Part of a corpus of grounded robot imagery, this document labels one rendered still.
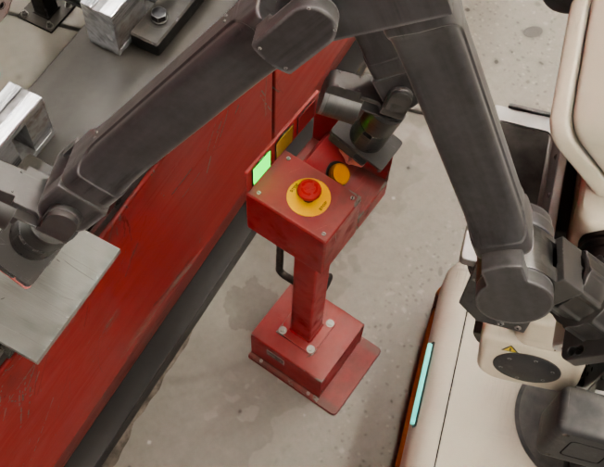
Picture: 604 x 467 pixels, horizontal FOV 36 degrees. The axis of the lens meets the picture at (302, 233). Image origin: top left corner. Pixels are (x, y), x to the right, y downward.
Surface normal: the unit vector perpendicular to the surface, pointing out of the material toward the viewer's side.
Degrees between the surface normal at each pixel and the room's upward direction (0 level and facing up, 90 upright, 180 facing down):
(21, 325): 0
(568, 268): 39
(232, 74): 83
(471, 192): 82
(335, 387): 0
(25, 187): 31
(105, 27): 90
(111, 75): 0
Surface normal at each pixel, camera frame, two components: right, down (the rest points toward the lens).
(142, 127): -0.18, 0.76
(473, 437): 0.03, -0.47
